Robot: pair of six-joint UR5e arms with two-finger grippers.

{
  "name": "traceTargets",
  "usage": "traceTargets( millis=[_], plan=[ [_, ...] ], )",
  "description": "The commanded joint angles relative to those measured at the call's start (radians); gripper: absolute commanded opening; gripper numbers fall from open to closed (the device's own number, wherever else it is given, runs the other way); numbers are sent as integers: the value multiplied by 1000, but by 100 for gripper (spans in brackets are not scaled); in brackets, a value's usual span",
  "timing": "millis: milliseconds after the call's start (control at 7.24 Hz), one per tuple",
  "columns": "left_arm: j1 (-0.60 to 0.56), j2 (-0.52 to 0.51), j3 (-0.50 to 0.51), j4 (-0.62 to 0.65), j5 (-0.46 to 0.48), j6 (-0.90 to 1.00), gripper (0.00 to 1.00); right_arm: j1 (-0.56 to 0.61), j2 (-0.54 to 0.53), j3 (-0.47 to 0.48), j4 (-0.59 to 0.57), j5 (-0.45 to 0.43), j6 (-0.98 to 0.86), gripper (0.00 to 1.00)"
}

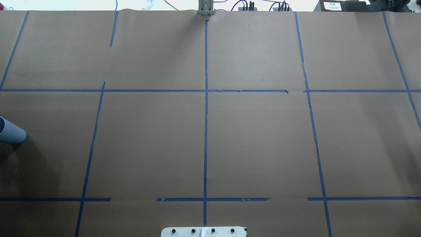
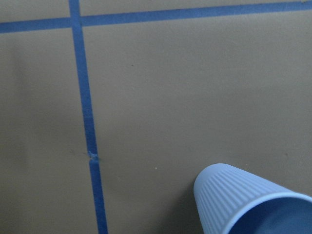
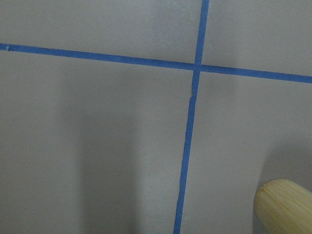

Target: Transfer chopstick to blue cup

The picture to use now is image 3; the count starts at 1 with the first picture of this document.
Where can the bamboo wooden cup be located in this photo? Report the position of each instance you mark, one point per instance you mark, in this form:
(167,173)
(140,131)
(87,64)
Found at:
(284,207)

